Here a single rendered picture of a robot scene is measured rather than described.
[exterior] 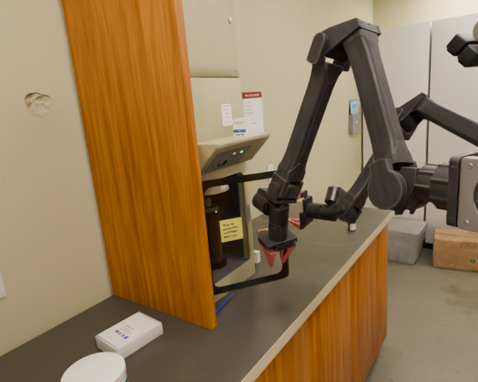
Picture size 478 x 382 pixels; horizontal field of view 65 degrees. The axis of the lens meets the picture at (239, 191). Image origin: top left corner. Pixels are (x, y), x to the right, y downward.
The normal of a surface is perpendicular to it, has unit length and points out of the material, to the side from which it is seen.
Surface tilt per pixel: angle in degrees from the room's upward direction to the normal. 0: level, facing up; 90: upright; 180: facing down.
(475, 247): 87
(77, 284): 90
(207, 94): 90
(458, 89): 90
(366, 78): 77
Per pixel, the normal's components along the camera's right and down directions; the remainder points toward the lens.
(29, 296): 0.82, 0.07
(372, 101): -0.81, -0.02
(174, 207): -0.57, 0.23
